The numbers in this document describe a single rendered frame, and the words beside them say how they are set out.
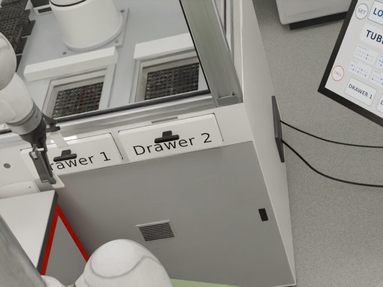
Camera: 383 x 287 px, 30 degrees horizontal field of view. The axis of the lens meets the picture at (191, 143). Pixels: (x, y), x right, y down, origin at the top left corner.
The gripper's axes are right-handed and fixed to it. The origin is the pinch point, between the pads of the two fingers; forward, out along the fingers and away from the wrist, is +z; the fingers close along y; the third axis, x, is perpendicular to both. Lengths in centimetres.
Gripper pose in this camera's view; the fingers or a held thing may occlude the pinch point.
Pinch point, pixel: (60, 164)
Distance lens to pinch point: 202.6
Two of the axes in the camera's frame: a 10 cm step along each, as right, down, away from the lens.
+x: -9.6, 1.8, 2.0
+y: -0.2, -8.1, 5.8
